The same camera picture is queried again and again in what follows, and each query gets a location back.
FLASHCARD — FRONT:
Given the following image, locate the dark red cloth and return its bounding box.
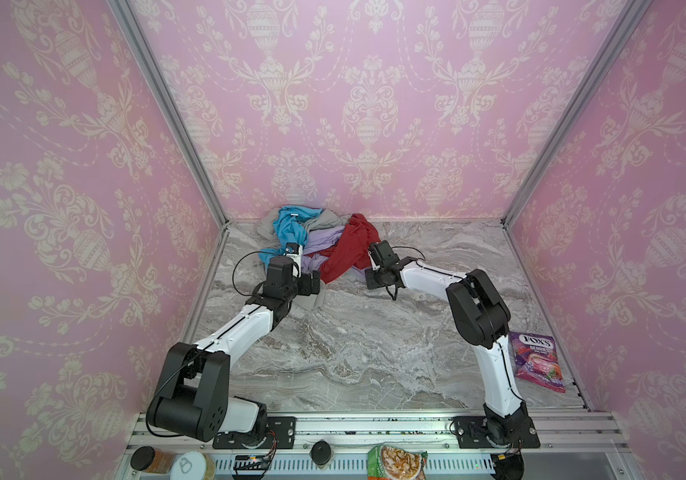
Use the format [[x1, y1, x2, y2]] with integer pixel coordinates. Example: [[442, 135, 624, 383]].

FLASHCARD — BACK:
[[319, 213, 381, 284]]

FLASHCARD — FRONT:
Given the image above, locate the lavender cloth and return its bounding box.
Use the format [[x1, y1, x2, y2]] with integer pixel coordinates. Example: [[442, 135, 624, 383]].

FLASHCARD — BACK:
[[302, 226, 366, 274]]

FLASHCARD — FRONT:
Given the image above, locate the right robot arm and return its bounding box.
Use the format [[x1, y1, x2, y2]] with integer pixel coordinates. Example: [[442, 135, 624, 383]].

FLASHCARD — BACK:
[[365, 241, 541, 449]]

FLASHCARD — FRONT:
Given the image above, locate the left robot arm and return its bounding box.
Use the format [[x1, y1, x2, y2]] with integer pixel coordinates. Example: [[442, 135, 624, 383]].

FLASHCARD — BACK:
[[146, 255, 322, 446]]

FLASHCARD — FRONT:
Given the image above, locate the teal cloth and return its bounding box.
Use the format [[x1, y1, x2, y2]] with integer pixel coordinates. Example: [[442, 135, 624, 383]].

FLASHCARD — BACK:
[[256, 205, 323, 265]]

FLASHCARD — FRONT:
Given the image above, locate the grey-green cloth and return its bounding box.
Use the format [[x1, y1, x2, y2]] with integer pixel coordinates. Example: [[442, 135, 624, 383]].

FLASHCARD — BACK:
[[256, 207, 345, 311]]

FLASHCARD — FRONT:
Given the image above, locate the black round knob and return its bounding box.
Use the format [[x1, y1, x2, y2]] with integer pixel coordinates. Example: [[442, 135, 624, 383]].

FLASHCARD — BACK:
[[310, 440, 334, 469]]

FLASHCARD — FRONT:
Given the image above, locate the purple candy bag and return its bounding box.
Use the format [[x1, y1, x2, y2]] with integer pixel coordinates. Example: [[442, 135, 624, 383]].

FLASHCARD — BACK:
[[510, 332, 566, 393]]

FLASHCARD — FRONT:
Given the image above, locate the green snack packet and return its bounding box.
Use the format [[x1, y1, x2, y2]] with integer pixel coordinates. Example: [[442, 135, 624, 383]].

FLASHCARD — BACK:
[[367, 444, 429, 480]]

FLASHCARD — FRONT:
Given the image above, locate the black electronics board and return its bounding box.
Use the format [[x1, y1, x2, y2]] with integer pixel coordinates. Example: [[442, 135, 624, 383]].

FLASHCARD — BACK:
[[233, 454, 274, 479]]

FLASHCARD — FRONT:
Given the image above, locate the white round container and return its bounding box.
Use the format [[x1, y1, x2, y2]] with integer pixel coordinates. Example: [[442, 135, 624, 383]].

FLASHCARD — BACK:
[[170, 451, 217, 480]]

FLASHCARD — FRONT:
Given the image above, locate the black round object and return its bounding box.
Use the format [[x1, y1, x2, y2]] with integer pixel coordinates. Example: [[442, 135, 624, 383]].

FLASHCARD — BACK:
[[491, 453, 525, 480]]

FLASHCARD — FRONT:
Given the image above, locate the brown lidded jar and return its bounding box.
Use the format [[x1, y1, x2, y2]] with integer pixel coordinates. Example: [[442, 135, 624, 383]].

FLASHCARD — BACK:
[[130, 446, 176, 474]]

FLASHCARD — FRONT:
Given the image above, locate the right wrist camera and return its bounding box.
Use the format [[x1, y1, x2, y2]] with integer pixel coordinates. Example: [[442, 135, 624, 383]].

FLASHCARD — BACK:
[[369, 241, 400, 269]]

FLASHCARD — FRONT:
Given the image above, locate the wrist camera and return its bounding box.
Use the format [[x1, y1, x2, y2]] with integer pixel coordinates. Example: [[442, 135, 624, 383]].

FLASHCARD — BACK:
[[285, 242, 303, 277], [369, 241, 400, 269]]

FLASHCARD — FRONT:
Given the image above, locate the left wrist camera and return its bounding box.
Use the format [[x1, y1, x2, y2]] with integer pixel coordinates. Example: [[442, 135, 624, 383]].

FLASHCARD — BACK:
[[285, 242, 303, 277]]

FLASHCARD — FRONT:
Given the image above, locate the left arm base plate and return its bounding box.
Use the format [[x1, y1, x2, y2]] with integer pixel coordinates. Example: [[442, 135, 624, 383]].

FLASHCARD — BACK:
[[212, 416, 297, 450]]

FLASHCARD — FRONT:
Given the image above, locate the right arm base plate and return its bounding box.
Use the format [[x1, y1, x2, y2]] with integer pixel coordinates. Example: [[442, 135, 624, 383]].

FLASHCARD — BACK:
[[449, 416, 541, 450]]

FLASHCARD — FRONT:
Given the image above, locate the aluminium frame rail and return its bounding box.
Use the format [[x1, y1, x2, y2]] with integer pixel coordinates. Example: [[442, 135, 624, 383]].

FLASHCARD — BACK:
[[127, 409, 643, 479]]

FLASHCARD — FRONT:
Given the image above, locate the left corner aluminium post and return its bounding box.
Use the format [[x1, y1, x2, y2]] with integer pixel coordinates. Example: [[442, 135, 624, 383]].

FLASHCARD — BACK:
[[107, 0, 228, 229]]

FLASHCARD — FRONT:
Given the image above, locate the corner aluminium post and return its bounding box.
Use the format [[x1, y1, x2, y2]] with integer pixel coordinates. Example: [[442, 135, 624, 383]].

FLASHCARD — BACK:
[[501, 0, 652, 232], [107, 0, 228, 229]]

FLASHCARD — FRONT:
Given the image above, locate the right corner aluminium post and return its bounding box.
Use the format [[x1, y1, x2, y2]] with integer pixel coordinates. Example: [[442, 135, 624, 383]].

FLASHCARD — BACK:
[[501, 0, 652, 232]]

